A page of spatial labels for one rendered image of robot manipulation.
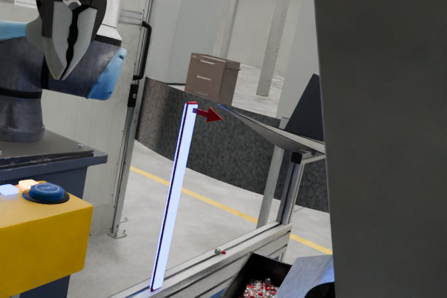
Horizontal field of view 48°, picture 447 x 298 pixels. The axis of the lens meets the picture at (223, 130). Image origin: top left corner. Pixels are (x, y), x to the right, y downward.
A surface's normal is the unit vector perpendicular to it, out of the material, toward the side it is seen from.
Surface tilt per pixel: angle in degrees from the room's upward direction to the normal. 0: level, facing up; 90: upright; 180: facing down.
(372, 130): 130
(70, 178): 90
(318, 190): 90
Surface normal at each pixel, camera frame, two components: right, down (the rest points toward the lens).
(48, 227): 0.82, 0.27
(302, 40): -0.54, 0.05
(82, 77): 0.10, 0.38
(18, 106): 0.62, -0.04
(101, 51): 0.54, 0.20
